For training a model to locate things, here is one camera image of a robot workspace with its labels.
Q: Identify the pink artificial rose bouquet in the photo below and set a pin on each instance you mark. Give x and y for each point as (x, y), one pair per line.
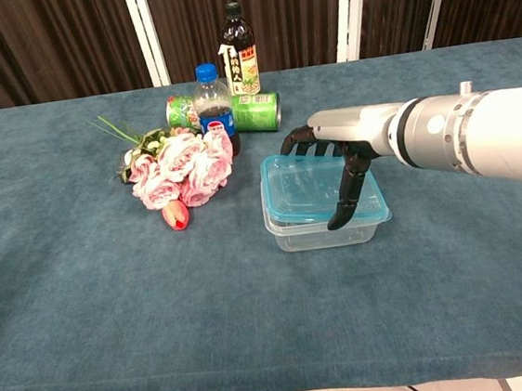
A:
(178, 162)

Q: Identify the blue translucent plastic lid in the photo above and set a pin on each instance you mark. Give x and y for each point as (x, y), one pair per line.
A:
(298, 191)

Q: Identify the dark sauce bottle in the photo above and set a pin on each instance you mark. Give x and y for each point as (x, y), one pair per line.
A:
(236, 34)

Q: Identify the green chips can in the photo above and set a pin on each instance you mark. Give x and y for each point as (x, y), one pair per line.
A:
(257, 112)

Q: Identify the clear plastic food container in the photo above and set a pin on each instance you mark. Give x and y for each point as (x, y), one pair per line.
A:
(312, 239)

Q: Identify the black and silver right hand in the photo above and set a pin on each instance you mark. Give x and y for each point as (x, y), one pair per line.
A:
(356, 125)

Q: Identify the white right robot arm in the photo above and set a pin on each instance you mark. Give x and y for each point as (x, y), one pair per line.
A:
(492, 134)

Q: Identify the red artificial tulip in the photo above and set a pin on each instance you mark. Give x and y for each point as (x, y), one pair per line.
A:
(176, 216)

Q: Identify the teal velvet tablecloth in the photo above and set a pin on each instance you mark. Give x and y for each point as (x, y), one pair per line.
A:
(112, 290)

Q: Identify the cola bottle with blue cap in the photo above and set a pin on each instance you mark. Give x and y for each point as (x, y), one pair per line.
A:
(211, 102)

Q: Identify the dark slatted partition screen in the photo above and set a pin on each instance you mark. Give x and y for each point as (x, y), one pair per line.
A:
(62, 39)

